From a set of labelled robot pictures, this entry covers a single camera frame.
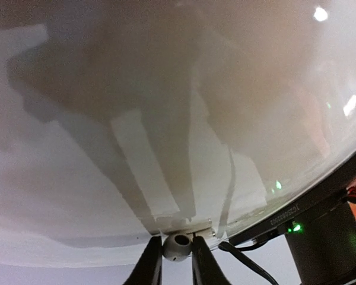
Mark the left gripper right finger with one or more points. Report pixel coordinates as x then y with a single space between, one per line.
205 268

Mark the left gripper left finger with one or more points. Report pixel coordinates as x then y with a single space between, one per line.
148 269

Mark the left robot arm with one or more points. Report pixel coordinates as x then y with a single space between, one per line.
319 226

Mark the small white earbud front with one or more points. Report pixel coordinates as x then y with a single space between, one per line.
177 247

